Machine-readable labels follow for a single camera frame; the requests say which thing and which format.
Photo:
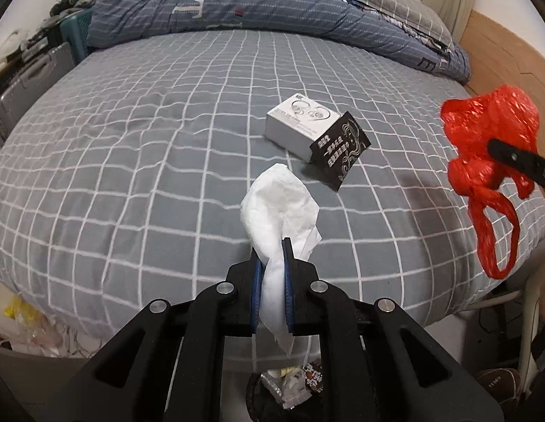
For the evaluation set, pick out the grey checked bed sheet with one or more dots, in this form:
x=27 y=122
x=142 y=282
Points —
x=123 y=182

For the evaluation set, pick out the wooden bed frame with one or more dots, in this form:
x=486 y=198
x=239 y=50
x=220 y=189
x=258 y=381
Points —
x=499 y=57

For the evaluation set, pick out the dark brown snack box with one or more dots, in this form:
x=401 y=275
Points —
x=313 y=375

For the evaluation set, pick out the black lined trash bin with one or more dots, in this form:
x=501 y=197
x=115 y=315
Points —
x=282 y=395

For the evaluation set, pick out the yellow plastic bag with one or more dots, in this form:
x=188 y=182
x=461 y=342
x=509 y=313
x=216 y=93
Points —
x=23 y=313

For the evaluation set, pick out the teal suitcase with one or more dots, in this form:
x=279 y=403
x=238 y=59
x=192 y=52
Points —
x=75 y=31

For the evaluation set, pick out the grey checked pillow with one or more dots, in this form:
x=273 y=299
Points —
x=414 y=14

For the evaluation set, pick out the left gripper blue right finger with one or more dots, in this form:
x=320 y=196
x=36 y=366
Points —
x=288 y=256

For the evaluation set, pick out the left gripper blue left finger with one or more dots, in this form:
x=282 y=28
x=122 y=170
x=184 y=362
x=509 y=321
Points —
x=256 y=287

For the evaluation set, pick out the clutter on suitcases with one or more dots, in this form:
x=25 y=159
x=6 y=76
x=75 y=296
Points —
x=23 y=42

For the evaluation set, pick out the white tissue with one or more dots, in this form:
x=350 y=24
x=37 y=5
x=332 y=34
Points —
x=278 y=205

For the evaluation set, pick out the blue striped duvet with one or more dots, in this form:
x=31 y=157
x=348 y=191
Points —
x=118 y=21

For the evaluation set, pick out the white earphone box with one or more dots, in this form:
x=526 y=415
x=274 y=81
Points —
x=297 y=122

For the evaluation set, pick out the grey hard suitcase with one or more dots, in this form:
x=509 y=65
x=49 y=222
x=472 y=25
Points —
x=30 y=85

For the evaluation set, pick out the black wet wipe sachet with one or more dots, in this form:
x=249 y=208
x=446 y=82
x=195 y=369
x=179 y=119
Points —
x=335 y=151

